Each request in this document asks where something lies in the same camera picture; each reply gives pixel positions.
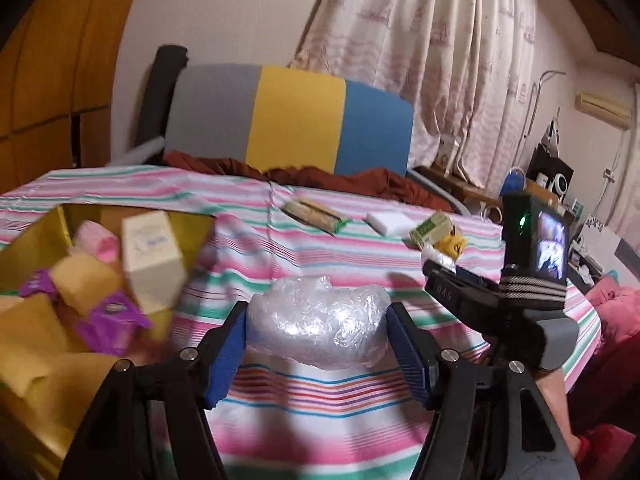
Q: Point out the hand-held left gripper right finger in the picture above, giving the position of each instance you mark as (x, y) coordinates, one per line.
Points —
(407, 355)

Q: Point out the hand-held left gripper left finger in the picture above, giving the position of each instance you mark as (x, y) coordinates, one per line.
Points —
(225, 360)

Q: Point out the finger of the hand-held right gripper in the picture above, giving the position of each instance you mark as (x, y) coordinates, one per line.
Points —
(460, 287)

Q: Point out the clear plastic bundle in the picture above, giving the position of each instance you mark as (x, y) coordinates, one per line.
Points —
(320, 320)

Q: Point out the purple cartoon snack packet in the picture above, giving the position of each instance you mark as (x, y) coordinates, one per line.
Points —
(112, 322)

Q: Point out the cream carton box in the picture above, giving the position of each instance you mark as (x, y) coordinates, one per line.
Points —
(152, 260)

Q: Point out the yellow sponge block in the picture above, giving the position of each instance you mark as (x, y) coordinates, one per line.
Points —
(85, 280)

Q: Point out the pink snack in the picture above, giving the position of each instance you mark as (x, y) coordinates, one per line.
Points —
(95, 240)

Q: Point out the large yellow sponge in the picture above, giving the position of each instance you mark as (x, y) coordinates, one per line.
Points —
(30, 340)

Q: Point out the small purple snack packet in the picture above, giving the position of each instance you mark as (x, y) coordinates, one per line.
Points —
(39, 284)

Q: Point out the gold tin box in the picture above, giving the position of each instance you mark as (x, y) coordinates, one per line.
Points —
(35, 240)

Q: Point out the person's right forearm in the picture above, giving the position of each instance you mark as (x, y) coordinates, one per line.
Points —
(557, 410)

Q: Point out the small yellow packet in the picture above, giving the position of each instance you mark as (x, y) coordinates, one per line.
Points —
(454, 246)

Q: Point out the small green box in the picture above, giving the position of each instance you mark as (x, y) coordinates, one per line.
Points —
(430, 230)

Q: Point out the pink blanket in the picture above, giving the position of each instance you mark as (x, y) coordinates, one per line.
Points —
(617, 295)

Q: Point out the white sponge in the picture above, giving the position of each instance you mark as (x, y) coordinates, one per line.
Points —
(390, 222)

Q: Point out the red cloth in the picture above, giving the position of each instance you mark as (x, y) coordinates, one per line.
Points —
(615, 385)

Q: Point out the striped tablecloth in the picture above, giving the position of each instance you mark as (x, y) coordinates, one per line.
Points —
(310, 255)

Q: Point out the brown cloth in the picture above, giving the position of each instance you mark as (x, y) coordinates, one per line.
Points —
(370, 182)

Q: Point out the tan wrapped snack bar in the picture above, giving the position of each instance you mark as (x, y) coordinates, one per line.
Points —
(315, 215)

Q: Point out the white metal pipe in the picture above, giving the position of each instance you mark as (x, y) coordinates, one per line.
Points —
(534, 100)

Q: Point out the beige air conditioner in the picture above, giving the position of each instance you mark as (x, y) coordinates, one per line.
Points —
(602, 110)

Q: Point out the grey yellow blue chair back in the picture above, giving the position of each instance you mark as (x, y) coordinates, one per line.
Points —
(300, 120)

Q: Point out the patterned pink curtain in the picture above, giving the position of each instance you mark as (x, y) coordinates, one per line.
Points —
(425, 50)

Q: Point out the wooden wardrobe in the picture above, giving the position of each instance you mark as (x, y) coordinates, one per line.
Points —
(55, 75)

